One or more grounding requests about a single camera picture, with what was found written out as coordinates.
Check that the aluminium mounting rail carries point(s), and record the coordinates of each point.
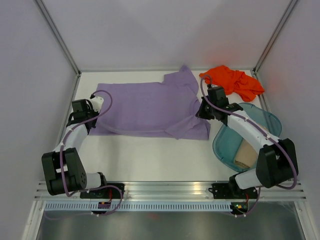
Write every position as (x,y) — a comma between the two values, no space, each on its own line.
(197,191)

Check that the teal plastic bin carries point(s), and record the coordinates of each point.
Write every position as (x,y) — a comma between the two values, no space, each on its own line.
(227,141)

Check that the aluminium frame post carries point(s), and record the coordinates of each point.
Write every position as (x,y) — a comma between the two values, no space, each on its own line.
(57,35)
(275,34)

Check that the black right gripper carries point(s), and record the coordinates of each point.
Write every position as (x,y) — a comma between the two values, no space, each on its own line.
(201,114)

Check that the slotted cable duct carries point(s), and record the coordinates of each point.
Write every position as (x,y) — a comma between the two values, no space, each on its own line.
(138,206)

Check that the right aluminium frame post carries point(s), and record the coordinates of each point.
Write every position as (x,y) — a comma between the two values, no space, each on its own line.
(275,34)

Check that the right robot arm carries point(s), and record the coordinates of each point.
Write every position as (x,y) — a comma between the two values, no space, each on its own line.
(276,164)

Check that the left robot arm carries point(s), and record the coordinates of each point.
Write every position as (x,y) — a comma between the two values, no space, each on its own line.
(63,170)

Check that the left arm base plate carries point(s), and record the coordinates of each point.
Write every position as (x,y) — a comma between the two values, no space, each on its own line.
(109,193)

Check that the left aluminium frame post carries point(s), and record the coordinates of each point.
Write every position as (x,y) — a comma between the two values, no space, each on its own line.
(57,35)

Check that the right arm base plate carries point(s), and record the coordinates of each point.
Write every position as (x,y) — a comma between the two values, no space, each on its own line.
(228,191)

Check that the purple t-shirt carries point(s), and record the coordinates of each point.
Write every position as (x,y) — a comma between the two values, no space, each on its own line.
(164,109)

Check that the rolled beige t-shirt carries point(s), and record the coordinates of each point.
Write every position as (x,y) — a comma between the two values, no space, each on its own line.
(246,156)

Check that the orange t-shirt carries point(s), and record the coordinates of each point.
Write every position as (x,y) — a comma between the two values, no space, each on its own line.
(233,81)

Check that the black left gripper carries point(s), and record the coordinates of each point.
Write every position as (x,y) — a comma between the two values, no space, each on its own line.
(91,109)

